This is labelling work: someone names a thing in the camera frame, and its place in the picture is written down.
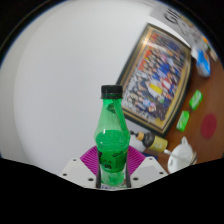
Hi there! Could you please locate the framed cartoon group picture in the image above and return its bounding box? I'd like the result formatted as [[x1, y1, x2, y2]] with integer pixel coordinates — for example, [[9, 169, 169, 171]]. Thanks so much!
[[116, 22, 194, 137]]

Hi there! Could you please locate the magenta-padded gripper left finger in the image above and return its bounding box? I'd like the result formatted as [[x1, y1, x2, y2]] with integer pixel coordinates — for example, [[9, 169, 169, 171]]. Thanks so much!
[[59, 145, 102, 190]]

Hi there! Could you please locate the blue tissue pack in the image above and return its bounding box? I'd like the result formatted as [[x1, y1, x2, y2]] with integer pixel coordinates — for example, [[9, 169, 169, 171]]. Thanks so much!
[[194, 46, 212, 78]]

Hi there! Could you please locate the green plastic drink bottle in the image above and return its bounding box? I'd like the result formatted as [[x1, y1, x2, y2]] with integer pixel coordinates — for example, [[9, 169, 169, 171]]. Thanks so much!
[[93, 84, 131, 188]]

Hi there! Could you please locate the flat round red coaster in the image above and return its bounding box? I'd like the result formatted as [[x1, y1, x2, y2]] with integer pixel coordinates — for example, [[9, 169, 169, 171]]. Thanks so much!
[[200, 113, 218, 140]]

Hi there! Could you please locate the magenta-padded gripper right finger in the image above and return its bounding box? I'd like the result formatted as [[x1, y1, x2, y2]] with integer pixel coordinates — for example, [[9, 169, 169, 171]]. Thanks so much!
[[124, 145, 169, 190]]

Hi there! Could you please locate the brown pump bottle yellow label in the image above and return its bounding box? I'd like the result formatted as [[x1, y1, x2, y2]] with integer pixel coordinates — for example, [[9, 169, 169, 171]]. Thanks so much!
[[129, 130, 169, 154]]

